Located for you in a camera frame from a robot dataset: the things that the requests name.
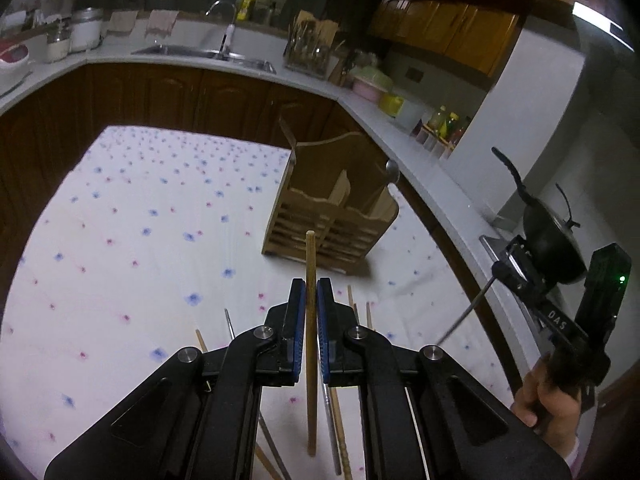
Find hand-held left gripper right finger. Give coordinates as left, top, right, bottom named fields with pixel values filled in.
left=316, top=277, right=573, bottom=480

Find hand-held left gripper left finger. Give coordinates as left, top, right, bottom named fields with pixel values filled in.
left=44, top=279, right=307, bottom=480

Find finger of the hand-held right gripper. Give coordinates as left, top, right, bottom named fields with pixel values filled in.
left=491, top=240, right=551, bottom=311

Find wooden utensil holder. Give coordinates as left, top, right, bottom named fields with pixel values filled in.
left=261, top=115, right=401, bottom=276

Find dish rack with utensils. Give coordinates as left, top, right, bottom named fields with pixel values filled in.
left=284, top=9, right=347, bottom=79

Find person's right hand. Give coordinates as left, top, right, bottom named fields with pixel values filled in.
left=512, top=360, right=583, bottom=461

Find black wok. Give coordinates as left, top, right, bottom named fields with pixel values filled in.
left=492, top=147, right=589, bottom=284

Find spice jar rack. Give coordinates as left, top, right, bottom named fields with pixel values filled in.
left=412, top=122, right=455, bottom=159

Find metal spoon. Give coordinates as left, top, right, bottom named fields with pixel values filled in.
left=371, top=159, right=401, bottom=208

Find clear condiment bottle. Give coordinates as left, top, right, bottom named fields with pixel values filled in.
left=427, top=106, right=449, bottom=136

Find white plastic container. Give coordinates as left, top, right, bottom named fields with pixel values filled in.
left=395, top=99, right=430, bottom=131

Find pink container with green lid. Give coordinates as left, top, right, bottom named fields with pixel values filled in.
left=351, top=66, right=394, bottom=106

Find range hood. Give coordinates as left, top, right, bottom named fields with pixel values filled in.
left=571, top=1, right=627, bottom=50

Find wooden base cabinets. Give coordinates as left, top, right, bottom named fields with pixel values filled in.
left=0, top=62, right=526, bottom=401

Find steel kitchen sink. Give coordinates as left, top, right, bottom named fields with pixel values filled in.
left=131, top=44, right=277, bottom=75

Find chrome faucet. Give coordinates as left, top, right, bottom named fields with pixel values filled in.
left=206, top=1, right=239, bottom=57

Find beige dishcloth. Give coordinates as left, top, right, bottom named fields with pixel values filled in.
left=146, top=10, right=178, bottom=38
left=107, top=10, right=138, bottom=36

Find white canister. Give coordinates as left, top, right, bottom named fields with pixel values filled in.
left=70, top=7, right=105, bottom=53

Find glass jar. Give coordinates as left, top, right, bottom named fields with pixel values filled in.
left=46, top=25, right=72, bottom=63

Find white and red rice cooker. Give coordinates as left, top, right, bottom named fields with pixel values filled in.
left=0, top=37, right=31, bottom=69

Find wooden wall cabinets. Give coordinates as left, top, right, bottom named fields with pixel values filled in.
left=367, top=0, right=596, bottom=79

